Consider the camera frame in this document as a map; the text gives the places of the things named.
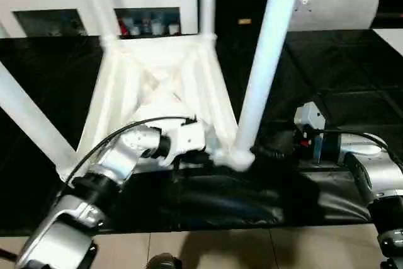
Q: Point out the small yellow label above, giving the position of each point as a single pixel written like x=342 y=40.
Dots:
x=244 y=21

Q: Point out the grey cushion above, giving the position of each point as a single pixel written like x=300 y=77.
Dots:
x=340 y=4

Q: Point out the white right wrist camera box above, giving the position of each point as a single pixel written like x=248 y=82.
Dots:
x=308 y=116

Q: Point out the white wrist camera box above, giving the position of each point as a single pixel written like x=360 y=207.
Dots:
x=189 y=135
x=308 y=116

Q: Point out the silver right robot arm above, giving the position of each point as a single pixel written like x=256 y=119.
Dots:
x=378 y=174

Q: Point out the white plastic table top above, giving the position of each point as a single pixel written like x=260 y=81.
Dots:
x=157 y=67

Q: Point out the white sheet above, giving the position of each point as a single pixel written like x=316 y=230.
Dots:
x=390 y=39

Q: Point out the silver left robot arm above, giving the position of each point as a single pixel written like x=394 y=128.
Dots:
x=113 y=162

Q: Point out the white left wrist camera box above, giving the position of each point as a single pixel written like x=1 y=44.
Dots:
x=189 y=135

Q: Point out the black work mat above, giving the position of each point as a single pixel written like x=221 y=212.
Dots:
x=327 y=92

